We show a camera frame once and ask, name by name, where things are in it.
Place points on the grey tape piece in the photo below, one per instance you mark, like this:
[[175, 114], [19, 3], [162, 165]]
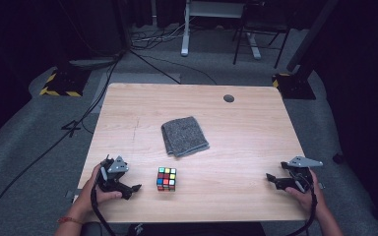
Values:
[[69, 194], [321, 186]]

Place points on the white desk frame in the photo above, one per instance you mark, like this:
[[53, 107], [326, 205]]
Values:
[[185, 39]]

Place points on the person's right hand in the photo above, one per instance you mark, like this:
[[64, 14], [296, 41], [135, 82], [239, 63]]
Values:
[[311, 201]]

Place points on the black chair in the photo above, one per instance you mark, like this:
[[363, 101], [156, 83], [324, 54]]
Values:
[[238, 46]]

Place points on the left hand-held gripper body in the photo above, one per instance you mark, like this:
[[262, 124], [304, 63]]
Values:
[[116, 167]]

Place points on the dark slanted stand pole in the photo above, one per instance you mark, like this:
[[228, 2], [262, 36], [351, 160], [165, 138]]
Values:
[[311, 32]]

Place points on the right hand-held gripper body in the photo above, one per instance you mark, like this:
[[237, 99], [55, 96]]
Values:
[[303, 161]]

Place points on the small black floor object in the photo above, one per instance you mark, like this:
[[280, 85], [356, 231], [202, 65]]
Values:
[[338, 158]]

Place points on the grey round table grommet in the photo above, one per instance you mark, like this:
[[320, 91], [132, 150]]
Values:
[[229, 98]]

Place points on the grey low stand foot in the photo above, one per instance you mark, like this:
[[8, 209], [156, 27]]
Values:
[[92, 62]]

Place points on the multicoloured puzzle cube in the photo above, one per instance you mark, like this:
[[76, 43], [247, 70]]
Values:
[[166, 179]]

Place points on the black yellow-striped stand base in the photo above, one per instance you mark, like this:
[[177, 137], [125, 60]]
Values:
[[65, 82]]

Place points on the person's left hand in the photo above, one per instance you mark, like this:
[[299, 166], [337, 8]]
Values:
[[87, 200]]

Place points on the grey fluffy cloth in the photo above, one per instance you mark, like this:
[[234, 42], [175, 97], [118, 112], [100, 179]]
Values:
[[184, 136]]

